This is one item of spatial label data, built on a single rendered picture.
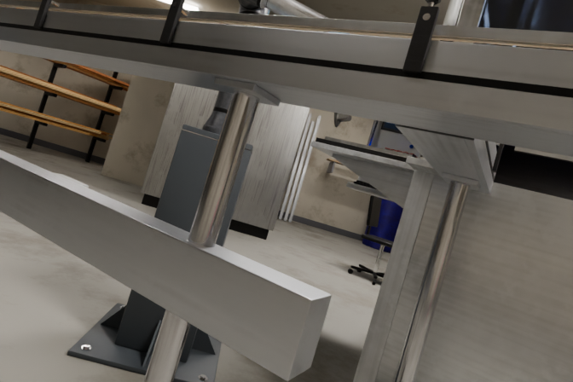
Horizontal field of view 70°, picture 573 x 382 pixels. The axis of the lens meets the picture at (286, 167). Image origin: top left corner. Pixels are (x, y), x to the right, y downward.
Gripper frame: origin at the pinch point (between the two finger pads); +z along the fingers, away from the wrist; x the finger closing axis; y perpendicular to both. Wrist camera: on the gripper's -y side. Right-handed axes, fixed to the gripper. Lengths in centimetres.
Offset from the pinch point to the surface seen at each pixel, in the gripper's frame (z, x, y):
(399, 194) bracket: 20.9, -2.9, 33.2
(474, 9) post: -43, -13, 42
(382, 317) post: 61, -13, 41
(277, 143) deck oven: -12, 251, -181
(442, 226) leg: 27, -35, 54
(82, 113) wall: 14, 344, -696
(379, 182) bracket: 18.6, -3.0, 25.2
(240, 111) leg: 19, -91, 24
